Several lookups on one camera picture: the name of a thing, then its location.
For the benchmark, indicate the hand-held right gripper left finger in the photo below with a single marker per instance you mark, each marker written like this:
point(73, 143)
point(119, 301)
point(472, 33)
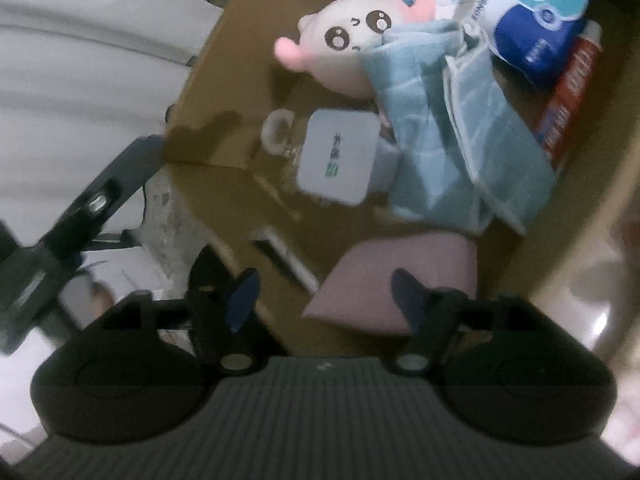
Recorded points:
point(242, 300)

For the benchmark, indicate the red tube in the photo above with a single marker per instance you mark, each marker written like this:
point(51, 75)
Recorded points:
point(570, 95)

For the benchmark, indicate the pink square pillow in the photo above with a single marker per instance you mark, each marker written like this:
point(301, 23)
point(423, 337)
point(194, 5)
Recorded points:
point(380, 260)

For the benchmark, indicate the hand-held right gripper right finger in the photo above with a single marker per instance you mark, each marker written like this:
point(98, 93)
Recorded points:
point(407, 295)

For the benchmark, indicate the light blue towel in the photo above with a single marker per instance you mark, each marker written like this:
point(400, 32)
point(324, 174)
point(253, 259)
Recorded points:
point(430, 160)

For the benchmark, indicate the black white pen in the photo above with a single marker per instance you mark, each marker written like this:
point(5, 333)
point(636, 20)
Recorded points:
point(290, 262)

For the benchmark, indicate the small white box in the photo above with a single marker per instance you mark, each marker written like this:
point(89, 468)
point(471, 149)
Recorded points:
point(335, 160)

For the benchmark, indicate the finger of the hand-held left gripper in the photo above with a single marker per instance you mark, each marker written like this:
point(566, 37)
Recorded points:
point(115, 180)

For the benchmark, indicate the brown cardboard box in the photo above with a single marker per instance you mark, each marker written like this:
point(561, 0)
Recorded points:
point(240, 60)

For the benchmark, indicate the white curtain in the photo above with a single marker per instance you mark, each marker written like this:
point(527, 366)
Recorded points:
point(75, 85)

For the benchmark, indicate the blue white tissue pack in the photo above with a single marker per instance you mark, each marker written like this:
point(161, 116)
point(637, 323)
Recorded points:
point(535, 45)

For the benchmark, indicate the pink plush doll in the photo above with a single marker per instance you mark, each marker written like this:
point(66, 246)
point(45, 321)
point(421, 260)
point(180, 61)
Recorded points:
point(340, 55)

